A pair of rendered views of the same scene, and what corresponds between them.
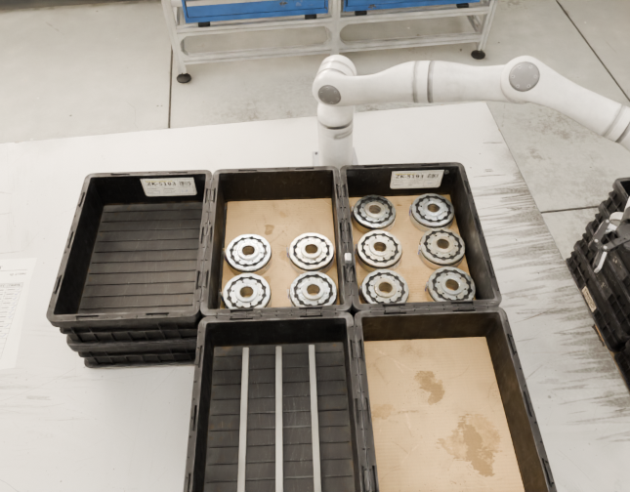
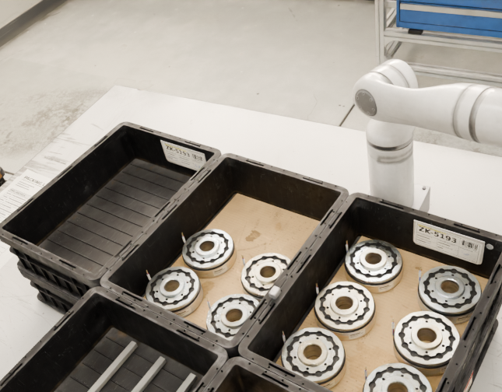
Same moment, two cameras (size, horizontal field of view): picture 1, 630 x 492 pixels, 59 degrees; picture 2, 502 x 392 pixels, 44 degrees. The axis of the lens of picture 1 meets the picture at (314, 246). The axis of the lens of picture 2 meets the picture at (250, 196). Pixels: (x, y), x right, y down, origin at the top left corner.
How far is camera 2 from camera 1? 0.57 m
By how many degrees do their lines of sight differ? 31
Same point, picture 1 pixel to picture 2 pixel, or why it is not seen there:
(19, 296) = not seen: hidden behind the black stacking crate
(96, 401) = (22, 333)
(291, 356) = (168, 376)
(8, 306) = not seen: hidden behind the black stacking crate
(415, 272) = (374, 356)
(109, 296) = (75, 238)
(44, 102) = (244, 76)
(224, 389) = (87, 372)
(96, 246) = (101, 190)
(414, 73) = (460, 97)
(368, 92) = (405, 109)
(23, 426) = not seen: outside the picture
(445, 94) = (493, 134)
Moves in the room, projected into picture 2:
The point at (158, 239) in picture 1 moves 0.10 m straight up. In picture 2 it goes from (151, 204) to (138, 170)
